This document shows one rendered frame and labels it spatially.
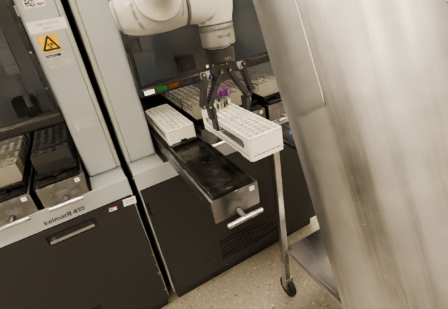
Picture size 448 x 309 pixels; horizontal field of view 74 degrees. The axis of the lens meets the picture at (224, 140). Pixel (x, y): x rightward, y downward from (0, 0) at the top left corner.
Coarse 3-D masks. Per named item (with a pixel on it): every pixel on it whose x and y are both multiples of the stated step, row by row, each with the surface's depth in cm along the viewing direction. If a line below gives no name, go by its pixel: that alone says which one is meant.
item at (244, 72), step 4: (240, 60) 85; (244, 64) 83; (244, 68) 84; (240, 72) 86; (244, 72) 84; (244, 76) 85; (248, 76) 85; (244, 80) 87; (248, 80) 86; (248, 84) 86; (252, 84) 87; (248, 88) 89; (252, 88) 87; (252, 92) 88
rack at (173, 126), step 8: (168, 104) 125; (152, 112) 119; (160, 112) 117; (168, 112) 117; (176, 112) 114; (152, 120) 114; (160, 120) 110; (168, 120) 108; (176, 120) 108; (184, 120) 107; (160, 128) 105; (168, 128) 103; (176, 128) 100; (184, 128) 101; (192, 128) 102; (168, 136) 99; (176, 136) 101; (184, 136) 102; (192, 136) 103; (168, 144) 102
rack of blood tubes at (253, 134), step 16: (224, 112) 90; (240, 112) 88; (208, 128) 95; (224, 128) 83; (240, 128) 78; (256, 128) 77; (272, 128) 75; (240, 144) 82; (256, 144) 72; (272, 144) 75; (256, 160) 74
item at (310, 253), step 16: (288, 128) 97; (288, 144) 90; (272, 160) 103; (304, 240) 124; (320, 240) 123; (288, 256) 124; (304, 256) 117; (320, 256) 116; (288, 272) 128; (320, 272) 110; (288, 288) 130; (336, 288) 103
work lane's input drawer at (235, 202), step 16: (160, 144) 106; (176, 144) 101; (192, 144) 102; (208, 144) 97; (176, 160) 93; (192, 160) 92; (208, 160) 90; (224, 160) 88; (192, 176) 84; (208, 176) 83; (224, 176) 81; (240, 176) 78; (208, 192) 74; (224, 192) 73; (240, 192) 75; (256, 192) 78; (208, 208) 76; (224, 208) 74; (240, 208) 76
